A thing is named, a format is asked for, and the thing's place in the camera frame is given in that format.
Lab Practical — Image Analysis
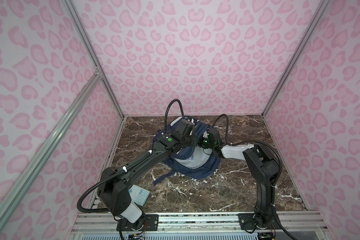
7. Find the aluminium frame corner post left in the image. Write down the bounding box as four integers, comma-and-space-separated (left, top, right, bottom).
61, 0, 125, 120

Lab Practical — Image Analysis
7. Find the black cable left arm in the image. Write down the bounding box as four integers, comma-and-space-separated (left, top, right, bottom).
76, 98, 186, 214

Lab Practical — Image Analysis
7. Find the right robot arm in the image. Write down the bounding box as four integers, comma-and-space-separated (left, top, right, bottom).
198, 128, 283, 229

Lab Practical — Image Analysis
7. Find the grey calculator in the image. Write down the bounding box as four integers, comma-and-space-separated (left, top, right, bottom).
129, 185, 150, 206

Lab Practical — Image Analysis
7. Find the aluminium diagonal frame bar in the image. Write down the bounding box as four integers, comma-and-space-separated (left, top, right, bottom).
0, 73, 103, 233

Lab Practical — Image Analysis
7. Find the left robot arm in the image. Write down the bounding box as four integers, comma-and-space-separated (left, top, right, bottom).
98, 119, 197, 230

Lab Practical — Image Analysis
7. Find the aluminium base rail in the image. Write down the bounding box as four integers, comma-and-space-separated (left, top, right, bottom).
68, 196, 331, 240

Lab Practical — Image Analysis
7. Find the navy blue student backpack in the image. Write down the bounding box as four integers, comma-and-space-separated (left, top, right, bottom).
153, 117, 221, 186

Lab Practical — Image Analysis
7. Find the aluminium frame corner post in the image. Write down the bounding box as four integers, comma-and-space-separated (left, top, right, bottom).
262, 0, 333, 120
61, 0, 125, 120

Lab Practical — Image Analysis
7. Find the aluminium frame corner post right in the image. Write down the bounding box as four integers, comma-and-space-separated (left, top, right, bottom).
262, 0, 333, 120

